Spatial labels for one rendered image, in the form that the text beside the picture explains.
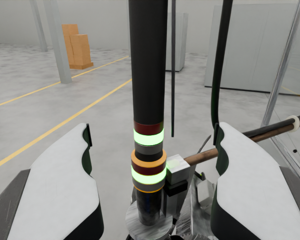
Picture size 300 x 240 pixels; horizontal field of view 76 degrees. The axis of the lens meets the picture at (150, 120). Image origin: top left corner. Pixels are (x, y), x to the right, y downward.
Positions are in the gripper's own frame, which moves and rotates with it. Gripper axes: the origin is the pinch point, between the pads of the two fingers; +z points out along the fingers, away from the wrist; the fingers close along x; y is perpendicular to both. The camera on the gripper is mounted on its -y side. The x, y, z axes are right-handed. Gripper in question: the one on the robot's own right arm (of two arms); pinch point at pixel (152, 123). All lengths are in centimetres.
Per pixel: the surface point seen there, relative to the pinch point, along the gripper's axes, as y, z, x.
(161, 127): 4.1, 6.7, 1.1
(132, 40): -4.5, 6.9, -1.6
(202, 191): 52, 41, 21
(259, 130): 10.2, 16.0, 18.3
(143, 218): 18.6, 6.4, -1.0
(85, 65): 156, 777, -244
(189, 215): 52, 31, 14
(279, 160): 75, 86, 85
